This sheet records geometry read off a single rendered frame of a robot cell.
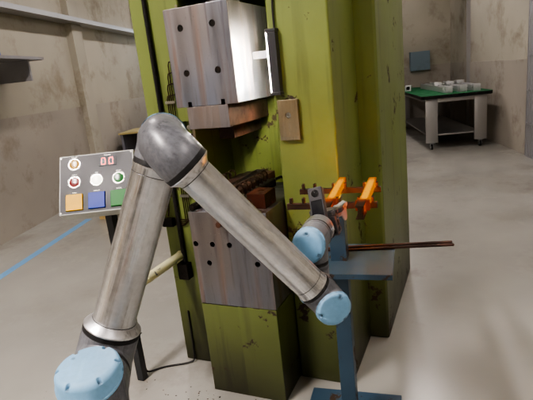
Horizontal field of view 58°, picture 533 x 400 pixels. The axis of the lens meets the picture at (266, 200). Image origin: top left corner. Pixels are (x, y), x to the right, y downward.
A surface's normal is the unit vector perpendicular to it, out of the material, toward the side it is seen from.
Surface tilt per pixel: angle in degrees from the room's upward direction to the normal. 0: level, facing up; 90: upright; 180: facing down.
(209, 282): 90
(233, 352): 90
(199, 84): 90
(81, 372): 5
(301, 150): 90
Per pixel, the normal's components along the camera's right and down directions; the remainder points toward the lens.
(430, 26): -0.11, 0.26
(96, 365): -0.09, -0.94
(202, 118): -0.39, 0.27
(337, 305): 0.26, 0.29
